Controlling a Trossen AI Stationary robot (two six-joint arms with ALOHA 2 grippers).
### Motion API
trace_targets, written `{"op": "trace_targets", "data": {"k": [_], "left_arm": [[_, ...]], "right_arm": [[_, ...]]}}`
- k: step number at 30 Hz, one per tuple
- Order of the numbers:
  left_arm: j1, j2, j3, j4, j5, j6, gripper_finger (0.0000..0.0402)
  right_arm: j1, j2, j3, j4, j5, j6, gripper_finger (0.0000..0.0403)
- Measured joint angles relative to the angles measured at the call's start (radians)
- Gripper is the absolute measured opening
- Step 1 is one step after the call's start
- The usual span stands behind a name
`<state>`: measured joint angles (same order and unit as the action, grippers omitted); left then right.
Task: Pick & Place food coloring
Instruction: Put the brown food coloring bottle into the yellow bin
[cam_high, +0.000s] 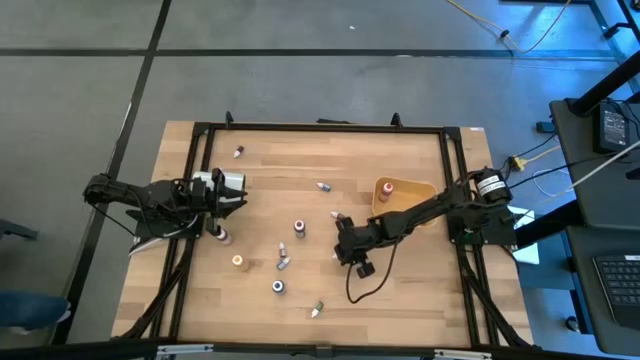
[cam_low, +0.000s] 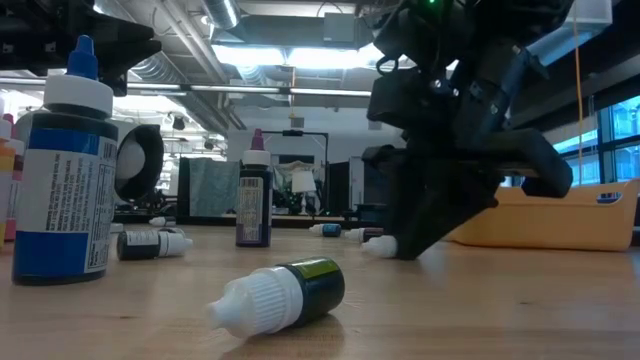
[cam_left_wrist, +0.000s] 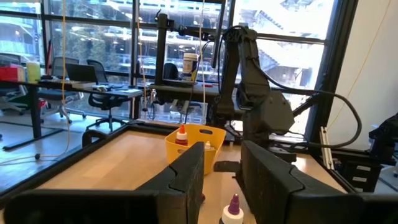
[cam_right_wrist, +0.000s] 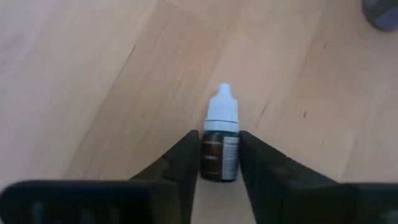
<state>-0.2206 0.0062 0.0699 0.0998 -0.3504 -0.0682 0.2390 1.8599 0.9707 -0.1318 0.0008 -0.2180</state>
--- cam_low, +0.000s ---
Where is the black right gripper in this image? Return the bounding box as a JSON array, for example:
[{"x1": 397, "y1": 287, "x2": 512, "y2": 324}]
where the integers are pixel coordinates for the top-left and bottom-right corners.
[{"x1": 360, "y1": 68, "x2": 574, "y2": 261}]

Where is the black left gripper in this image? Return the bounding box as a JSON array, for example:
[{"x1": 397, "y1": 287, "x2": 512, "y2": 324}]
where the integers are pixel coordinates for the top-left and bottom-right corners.
[{"x1": 0, "y1": 0, "x2": 163, "y2": 97}]

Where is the small dark red coloring bottle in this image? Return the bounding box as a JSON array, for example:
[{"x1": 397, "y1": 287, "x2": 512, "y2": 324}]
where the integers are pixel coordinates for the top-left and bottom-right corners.
[{"x1": 343, "y1": 227, "x2": 385, "y2": 245}]

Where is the small blue food coloring bottle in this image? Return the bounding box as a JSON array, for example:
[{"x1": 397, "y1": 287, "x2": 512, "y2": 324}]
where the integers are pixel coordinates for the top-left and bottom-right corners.
[{"x1": 308, "y1": 222, "x2": 343, "y2": 239}]

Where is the small green-label food coloring bottle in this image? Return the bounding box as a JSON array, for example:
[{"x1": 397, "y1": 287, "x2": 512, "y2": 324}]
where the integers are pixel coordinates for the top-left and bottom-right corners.
[{"x1": 203, "y1": 256, "x2": 347, "y2": 342}]

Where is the red cap bottle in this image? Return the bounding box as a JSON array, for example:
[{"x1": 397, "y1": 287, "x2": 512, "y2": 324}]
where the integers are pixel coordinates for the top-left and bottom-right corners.
[{"x1": 235, "y1": 128, "x2": 275, "y2": 249}]

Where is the large pink food coloring bottle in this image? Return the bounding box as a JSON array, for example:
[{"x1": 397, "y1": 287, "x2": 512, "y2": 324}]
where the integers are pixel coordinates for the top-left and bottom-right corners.
[{"x1": 2, "y1": 113, "x2": 27, "y2": 242}]

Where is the large blue food coloring bottle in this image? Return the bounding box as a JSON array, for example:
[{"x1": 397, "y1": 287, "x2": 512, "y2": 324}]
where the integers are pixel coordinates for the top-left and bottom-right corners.
[{"x1": 10, "y1": 34, "x2": 120, "y2": 287}]

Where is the large orange food coloring bottle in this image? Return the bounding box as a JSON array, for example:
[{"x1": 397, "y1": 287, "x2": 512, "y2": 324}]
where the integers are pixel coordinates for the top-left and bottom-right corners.
[{"x1": 0, "y1": 117, "x2": 17, "y2": 250}]

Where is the grey-blue cabinet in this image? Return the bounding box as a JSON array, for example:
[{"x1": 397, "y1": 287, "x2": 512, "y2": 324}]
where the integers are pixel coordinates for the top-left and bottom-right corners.
[{"x1": 348, "y1": 155, "x2": 391, "y2": 224}]

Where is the black monitor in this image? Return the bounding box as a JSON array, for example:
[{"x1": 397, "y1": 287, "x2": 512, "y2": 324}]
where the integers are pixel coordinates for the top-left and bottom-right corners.
[{"x1": 322, "y1": 160, "x2": 352, "y2": 216}]

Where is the white table lamp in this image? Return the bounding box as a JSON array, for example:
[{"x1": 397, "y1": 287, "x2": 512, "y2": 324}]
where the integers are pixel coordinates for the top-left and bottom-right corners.
[{"x1": 291, "y1": 171, "x2": 318, "y2": 216}]

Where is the long ceiling light fixture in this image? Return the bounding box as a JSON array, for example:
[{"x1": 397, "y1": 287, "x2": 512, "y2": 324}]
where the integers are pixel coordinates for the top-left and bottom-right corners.
[{"x1": 0, "y1": 74, "x2": 374, "y2": 101}]

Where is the black round lamp white globe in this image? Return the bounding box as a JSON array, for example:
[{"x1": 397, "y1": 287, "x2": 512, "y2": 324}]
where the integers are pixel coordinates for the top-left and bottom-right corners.
[{"x1": 113, "y1": 123, "x2": 166, "y2": 202}]

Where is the grey-green panel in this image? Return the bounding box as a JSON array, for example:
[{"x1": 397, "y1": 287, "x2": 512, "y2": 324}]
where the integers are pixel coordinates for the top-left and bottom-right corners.
[{"x1": 176, "y1": 156, "x2": 242, "y2": 225}]

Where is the grey ceiling junction box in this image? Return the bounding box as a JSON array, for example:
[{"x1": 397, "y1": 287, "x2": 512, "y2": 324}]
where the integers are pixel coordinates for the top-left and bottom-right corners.
[{"x1": 322, "y1": 12, "x2": 358, "y2": 44}]

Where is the yellow plastic bin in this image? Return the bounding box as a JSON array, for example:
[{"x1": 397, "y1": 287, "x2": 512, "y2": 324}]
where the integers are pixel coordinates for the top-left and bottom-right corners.
[{"x1": 446, "y1": 178, "x2": 640, "y2": 253}]

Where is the blue-lit window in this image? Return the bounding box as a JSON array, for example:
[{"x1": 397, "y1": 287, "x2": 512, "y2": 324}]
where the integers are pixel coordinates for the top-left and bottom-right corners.
[{"x1": 552, "y1": 94, "x2": 640, "y2": 187}]

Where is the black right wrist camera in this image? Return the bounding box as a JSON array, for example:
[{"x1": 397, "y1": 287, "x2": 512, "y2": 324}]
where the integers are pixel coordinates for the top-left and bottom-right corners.
[{"x1": 366, "y1": 69, "x2": 444, "y2": 132}]

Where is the silver ceiling duct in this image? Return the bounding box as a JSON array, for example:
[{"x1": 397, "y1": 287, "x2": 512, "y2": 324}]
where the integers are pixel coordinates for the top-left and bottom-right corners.
[{"x1": 201, "y1": 0, "x2": 242, "y2": 31}]

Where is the black metal stand frame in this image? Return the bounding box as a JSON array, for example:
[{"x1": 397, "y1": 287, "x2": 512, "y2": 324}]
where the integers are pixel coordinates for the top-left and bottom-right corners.
[{"x1": 260, "y1": 128, "x2": 332, "y2": 216}]

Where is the black aluminium table frame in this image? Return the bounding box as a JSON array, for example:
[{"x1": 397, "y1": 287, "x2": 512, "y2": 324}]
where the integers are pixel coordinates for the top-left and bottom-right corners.
[{"x1": 113, "y1": 212, "x2": 386, "y2": 232}]

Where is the yellow extension cord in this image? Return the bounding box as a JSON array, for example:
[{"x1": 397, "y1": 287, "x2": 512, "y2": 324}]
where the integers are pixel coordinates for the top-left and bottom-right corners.
[{"x1": 573, "y1": 4, "x2": 585, "y2": 171}]

